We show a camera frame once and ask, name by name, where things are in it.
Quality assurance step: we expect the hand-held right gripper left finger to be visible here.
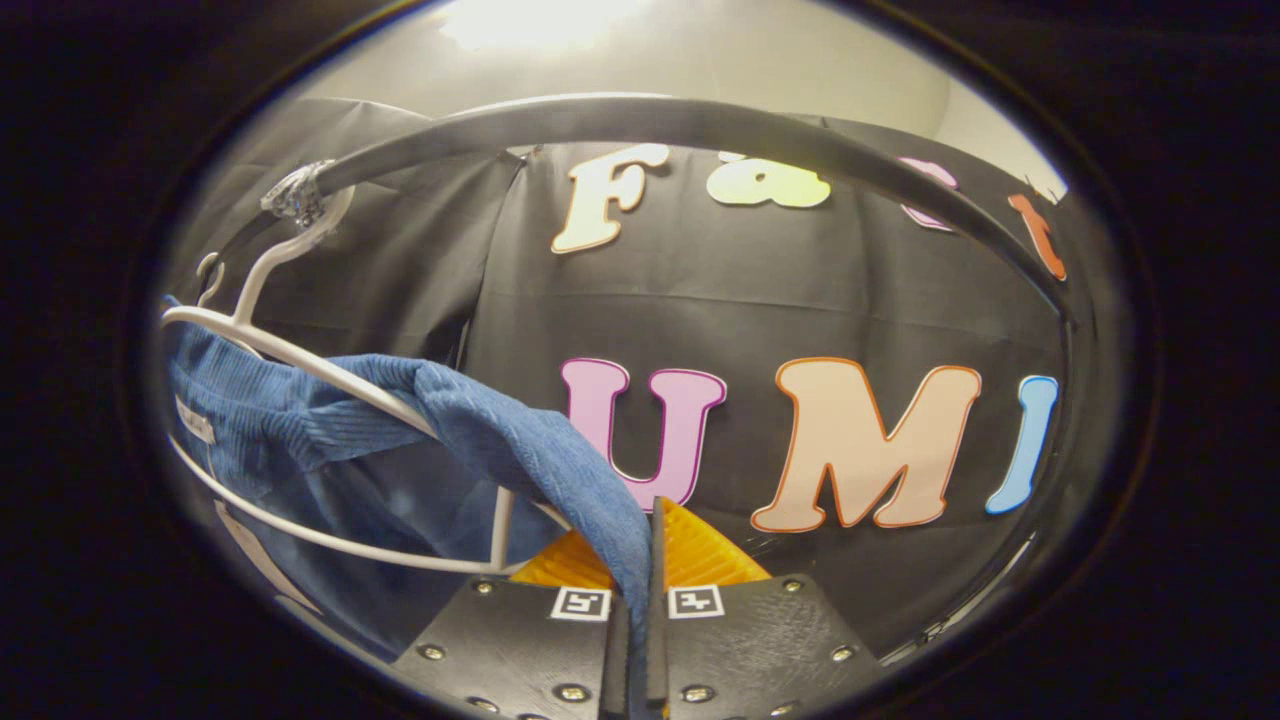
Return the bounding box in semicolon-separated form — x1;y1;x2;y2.
390;530;631;720

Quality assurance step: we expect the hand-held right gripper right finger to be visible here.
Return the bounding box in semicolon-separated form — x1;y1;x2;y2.
643;497;887;720

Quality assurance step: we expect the blue corduroy shirt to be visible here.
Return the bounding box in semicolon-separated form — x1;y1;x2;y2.
163;295;657;720

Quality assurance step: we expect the white clothes hanger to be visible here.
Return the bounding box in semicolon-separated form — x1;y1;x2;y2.
195;252;229;309
160;185;576;576

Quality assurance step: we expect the clear tape wad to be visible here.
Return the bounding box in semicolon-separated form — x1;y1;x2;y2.
262;160;336;229

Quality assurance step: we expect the black clothes rail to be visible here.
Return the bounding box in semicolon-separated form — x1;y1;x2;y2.
205;93;1101;661

